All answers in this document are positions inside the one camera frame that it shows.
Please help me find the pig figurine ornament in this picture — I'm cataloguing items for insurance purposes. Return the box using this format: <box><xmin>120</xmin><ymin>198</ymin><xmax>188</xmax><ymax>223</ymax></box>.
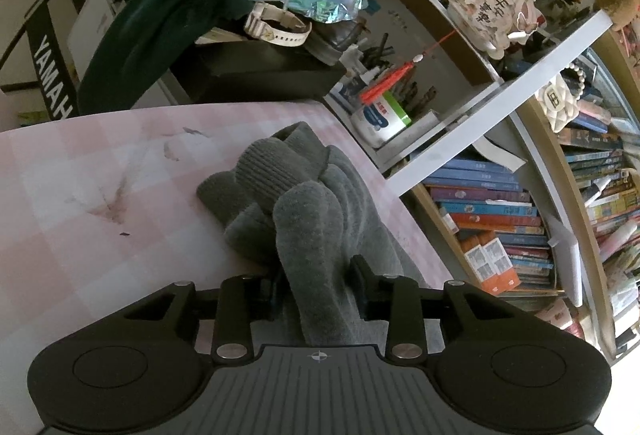
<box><xmin>446</xmin><ymin>0</ymin><xmax>543</xmax><ymax>61</ymax></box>

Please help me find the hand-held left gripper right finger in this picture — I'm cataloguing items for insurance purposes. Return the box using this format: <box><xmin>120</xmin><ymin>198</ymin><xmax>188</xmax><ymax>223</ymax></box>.
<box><xmin>350</xmin><ymin>255</ymin><xmax>506</xmax><ymax>362</ymax></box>

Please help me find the white jar with green lid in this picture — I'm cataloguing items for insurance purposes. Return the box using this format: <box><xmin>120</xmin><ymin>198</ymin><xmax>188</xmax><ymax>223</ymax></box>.
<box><xmin>350</xmin><ymin>90</ymin><xmax>413</xmax><ymax>148</ymax></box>

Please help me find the red tassel ornament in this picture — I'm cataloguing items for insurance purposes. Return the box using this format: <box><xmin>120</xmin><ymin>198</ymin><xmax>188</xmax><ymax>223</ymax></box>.
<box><xmin>360</xmin><ymin>29</ymin><xmax>458</xmax><ymax>105</ymax></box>

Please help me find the white wristwatch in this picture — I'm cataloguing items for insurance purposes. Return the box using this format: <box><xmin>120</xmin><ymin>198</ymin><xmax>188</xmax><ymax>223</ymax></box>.
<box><xmin>243</xmin><ymin>1</ymin><xmax>313</xmax><ymax>47</ymax></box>

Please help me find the white quilted pearl handbag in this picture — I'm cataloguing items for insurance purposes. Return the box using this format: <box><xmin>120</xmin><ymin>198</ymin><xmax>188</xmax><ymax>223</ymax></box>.
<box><xmin>535</xmin><ymin>65</ymin><xmax>587</xmax><ymax>133</ymax></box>

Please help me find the bunch of paint brushes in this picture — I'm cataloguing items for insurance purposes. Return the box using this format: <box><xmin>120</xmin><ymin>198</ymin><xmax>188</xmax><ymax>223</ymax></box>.
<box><xmin>345</xmin><ymin>32</ymin><xmax>438</xmax><ymax>116</ymax></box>

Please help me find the white wooden bookshelf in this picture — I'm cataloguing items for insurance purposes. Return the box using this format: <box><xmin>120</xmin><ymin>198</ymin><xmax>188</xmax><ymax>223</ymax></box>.
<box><xmin>320</xmin><ymin>0</ymin><xmax>640</xmax><ymax>361</ymax></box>

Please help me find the grey sweatshirt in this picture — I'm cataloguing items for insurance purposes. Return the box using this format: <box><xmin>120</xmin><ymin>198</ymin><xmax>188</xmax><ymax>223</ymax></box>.
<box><xmin>196</xmin><ymin>121</ymin><xmax>446</xmax><ymax>356</ymax></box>

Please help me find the pink checked table mat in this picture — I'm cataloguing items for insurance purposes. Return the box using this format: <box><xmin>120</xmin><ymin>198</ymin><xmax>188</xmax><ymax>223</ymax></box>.
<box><xmin>0</xmin><ymin>101</ymin><xmax>456</xmax><ymax>435</ymax></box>

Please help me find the black box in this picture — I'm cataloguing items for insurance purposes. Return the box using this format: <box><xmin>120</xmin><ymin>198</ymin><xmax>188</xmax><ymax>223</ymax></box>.
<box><xmin>175</xmin><ymin>38</ymin><xmax>346</xmax><ymax>101</ymax></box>

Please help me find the dark green cloth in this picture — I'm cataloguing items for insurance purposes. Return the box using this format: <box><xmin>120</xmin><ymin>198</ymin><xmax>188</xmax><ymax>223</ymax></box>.
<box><xmin>77</xmin><ymin>0</ymin><xmax>253</xmax><ymax>116</ymax></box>

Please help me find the row of leaning books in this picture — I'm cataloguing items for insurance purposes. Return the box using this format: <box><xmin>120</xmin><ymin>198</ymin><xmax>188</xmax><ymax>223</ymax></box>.
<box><xmin>425</xmin><ymin>155</ymin><xmax>558</xmax><ymax>296</ymax></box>

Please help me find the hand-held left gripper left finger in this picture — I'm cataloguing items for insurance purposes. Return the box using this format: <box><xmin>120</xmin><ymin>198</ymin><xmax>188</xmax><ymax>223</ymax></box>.
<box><xmin>120</xmin><ymin>274</ymin><xmax>281</xmax><ymax>363</ymax></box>

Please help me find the pink cylindrical tin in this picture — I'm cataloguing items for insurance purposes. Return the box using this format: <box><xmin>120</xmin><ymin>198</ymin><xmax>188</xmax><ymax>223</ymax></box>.
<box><xmin>534</xmin><ymin>296</ymin><xmax>576</xmax><ymax>331</ymax></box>

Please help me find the row of colourful paperback books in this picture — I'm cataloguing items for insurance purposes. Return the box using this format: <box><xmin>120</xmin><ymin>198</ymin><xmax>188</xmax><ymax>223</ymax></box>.
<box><xmin>560</xmin><ymin>60</ymin><xmax>640</xmax><ymax>351</ymax></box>

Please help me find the white flat board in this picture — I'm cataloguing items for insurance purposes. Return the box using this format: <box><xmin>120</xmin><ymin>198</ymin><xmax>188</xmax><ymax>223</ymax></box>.
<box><xmin>542</xmin><ymin>210</ymin><xmax>583</xmax><ymax>308</ymax></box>

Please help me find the black leather shoe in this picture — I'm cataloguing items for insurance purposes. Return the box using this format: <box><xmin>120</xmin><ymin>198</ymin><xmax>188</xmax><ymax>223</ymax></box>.
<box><xmin>305</xmin><ymin>15</ymin><xmax>371</xmax><ymax>66</ymax></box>

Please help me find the black digital piano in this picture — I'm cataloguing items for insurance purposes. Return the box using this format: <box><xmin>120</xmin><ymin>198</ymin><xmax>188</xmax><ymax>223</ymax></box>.
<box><xmin>0</xmin><ymin>0</ymin><xmax>121</xmax><ymax>121</ymax></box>

